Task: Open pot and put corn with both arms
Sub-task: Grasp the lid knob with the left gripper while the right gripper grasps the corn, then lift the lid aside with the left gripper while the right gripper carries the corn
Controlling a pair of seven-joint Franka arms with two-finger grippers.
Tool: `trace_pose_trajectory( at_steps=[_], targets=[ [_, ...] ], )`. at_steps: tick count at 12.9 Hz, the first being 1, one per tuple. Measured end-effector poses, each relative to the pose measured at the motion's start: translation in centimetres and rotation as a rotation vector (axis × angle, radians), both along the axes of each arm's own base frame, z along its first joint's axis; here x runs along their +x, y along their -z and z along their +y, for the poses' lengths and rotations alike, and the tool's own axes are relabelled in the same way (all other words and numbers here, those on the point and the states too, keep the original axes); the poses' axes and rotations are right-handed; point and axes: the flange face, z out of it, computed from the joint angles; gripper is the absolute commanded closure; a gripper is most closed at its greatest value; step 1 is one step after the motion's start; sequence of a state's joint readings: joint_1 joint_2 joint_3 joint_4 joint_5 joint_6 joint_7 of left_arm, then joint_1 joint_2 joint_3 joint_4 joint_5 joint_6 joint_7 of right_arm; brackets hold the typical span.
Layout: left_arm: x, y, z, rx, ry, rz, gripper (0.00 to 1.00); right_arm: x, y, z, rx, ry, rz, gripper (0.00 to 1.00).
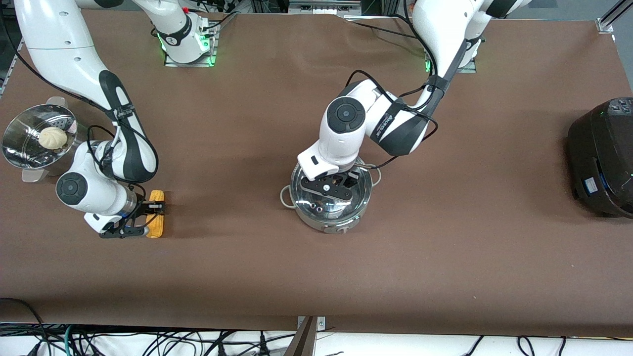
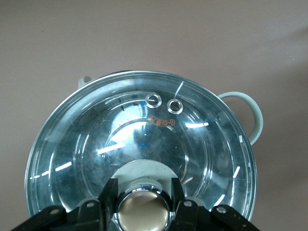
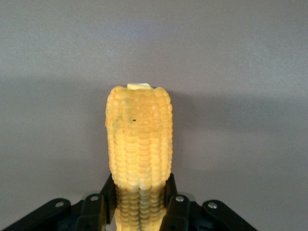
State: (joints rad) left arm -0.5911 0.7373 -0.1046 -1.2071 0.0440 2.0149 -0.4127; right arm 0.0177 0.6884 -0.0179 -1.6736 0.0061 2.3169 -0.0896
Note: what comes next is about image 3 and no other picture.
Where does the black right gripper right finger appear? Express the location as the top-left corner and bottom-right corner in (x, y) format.
(160, 173), (259, 231)

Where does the yellow corn cob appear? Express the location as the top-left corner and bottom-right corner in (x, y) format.
(104, 83), (173, 231)

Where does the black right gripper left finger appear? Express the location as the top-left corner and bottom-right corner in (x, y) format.
(0, 173), (116, 231)

